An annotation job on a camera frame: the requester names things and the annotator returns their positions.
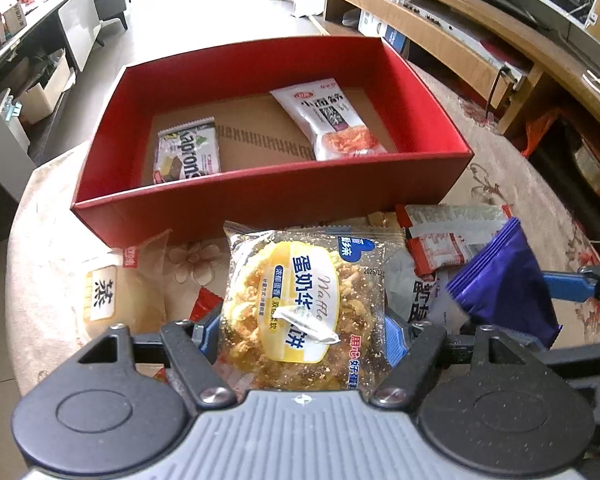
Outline silver media player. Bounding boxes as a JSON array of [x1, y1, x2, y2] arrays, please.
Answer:
[[402, 0, 527, 87]]

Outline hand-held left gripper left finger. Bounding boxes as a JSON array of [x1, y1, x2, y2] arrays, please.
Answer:
[[75, 307, 237, 409]]

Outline purple snack packet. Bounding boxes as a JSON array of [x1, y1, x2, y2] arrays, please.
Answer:
[[446, 217, 563, 350]]

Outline orange plastic bag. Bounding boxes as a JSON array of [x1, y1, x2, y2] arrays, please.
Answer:
[[522, 109, 563, 157]]

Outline white packet with black characters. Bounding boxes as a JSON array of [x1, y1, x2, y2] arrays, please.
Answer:
[[384, 249, 468, 333]]

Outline white side cabinet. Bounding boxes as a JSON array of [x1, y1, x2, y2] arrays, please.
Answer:
[[0, 0, 102, 201]]

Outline green and white wafer packet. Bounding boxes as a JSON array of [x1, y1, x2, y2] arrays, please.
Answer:
[[152, 116, 222, 185]]

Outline blue box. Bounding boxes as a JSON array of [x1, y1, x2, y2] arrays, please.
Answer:
[[382, 25, 411, 57]]

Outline open cardboard box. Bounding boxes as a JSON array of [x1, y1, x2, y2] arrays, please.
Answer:
[[19, 50, 77, 123]]

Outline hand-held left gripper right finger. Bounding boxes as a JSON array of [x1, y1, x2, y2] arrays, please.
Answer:
[[370, 310, 538, 409]]

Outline wooden TV stand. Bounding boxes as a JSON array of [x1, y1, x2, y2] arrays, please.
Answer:
[[317, 0, 600, 156]]

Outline white shrimp snack packet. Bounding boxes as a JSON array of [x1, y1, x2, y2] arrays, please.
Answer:
[[270, 78, 388, 162]]

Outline white box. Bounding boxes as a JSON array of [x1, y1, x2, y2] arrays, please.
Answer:
[[357, 9, 387, 37]]

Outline red cardboard box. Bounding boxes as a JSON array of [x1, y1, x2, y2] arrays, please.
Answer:
[[70, 36, 475, 248]]

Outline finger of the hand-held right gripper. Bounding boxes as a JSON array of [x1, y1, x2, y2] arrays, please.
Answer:
[[542, 252, 600, 311], [530, 332, 600, 401]]

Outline small cardboard box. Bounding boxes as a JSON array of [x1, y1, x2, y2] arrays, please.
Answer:
[[0, 0, 28, 37]]

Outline yellow waffle packet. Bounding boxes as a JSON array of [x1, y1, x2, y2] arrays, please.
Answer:
[[222, 220, 407, 393]]

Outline steamed bun packet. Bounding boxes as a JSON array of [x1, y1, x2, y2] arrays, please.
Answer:
[[82, 230, 173, 341]]

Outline red packet with yellow label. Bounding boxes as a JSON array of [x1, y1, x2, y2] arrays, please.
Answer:
[[190, 287, 227, 322]]

